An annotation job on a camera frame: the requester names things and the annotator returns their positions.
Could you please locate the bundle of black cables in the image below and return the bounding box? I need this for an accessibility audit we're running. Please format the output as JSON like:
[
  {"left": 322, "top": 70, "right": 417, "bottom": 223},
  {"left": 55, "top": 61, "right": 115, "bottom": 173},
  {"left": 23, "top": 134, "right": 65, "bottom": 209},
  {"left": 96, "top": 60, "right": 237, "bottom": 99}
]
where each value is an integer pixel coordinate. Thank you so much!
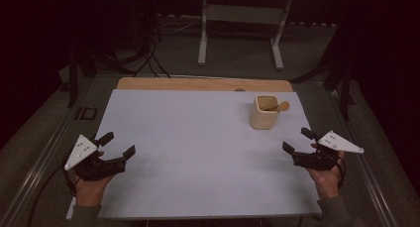
[{"left": 88, "top": 8, "right": 172, "bottom": 79}]

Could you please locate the person's left hand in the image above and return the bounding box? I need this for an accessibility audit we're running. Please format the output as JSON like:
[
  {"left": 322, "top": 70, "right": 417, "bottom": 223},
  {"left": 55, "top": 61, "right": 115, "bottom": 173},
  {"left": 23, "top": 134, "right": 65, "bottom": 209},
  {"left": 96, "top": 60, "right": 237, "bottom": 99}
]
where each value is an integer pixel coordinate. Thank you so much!
[{"left": 73, "top": 150, "right": 116, "bottom": 208}]

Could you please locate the beige square cup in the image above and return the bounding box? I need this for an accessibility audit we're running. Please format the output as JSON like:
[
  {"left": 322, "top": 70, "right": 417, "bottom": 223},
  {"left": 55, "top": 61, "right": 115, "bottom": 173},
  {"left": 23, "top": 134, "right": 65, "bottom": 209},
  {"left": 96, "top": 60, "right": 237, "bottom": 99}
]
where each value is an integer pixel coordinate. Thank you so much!
[{"left": 249, "top": 94, "right": 281, "bottom": 131}]

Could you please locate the long black cable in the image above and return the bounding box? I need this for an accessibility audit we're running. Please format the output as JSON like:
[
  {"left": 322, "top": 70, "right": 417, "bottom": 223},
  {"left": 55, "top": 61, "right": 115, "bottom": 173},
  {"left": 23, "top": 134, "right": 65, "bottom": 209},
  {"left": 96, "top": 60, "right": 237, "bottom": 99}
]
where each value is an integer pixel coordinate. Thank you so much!
[{"left": 27, "top": 134, "right": 97, "bottom": 227}]

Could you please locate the white metal stand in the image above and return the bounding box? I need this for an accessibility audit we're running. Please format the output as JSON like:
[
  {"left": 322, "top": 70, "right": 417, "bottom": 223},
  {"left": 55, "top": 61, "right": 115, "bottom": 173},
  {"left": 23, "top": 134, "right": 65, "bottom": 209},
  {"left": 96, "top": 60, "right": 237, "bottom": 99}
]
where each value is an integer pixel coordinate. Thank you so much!
[{"left": 196, "top": 0, "right": 295, "bottom": 71}]

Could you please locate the white board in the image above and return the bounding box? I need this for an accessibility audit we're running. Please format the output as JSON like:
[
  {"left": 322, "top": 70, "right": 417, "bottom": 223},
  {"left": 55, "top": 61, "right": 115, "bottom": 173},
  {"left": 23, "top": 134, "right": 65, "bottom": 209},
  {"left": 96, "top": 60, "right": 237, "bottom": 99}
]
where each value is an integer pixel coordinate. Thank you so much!
[{"left": 96, "top": 88, "right": 323, "bottom": 221}]

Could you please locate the black stand leg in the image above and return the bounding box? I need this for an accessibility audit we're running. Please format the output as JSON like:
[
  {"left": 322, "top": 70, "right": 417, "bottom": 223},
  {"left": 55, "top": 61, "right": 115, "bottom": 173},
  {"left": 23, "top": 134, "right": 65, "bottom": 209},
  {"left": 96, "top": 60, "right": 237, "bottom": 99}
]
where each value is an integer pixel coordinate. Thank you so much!
[
  {"left": 66, "top": 48, "right": 80, "bottom": 109},
  {"left": 339, "top": 62, "right": 357, "bottom": 122}
]

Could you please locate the wooden table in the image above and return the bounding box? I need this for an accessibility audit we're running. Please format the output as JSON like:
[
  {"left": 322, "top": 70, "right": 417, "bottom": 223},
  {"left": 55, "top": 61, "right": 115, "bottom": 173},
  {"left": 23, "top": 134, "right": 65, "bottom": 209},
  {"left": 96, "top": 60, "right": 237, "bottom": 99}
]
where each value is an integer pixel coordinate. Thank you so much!
[{"left": 116, "top": 76, "right": 294, "bottom": 93}]

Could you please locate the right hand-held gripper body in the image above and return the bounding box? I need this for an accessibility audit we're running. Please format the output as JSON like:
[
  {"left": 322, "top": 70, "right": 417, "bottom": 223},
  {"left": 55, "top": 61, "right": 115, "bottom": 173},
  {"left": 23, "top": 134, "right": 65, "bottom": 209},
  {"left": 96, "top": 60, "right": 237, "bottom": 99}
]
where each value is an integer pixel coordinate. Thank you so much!
[{"left": 291, "top": 130, "right": 366, "bottom": 171}]

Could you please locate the person's right hand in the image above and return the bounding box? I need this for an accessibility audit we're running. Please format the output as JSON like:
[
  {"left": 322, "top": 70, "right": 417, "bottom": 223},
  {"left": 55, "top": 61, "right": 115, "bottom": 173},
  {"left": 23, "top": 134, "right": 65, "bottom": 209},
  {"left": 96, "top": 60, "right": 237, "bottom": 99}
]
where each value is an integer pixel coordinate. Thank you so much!
[{"left": 305, "top": 143, "right": 347, "bottom": 200}]

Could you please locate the black handled makeup brush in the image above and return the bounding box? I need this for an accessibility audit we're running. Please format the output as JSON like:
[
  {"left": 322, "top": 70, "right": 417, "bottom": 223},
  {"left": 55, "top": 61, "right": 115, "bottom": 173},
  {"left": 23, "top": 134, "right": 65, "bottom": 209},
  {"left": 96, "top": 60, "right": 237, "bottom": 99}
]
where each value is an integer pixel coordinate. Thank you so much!
[{"left": 263, "top": 100, "right": 291, "bottom": 113}]

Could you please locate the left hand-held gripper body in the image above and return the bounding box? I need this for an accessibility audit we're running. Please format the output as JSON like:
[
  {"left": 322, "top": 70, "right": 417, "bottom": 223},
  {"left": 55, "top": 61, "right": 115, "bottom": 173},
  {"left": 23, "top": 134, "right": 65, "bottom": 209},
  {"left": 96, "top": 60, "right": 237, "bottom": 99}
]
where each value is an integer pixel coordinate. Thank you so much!
[{"left": 63, "top": 134, "right": 128, "bottom": 182}]

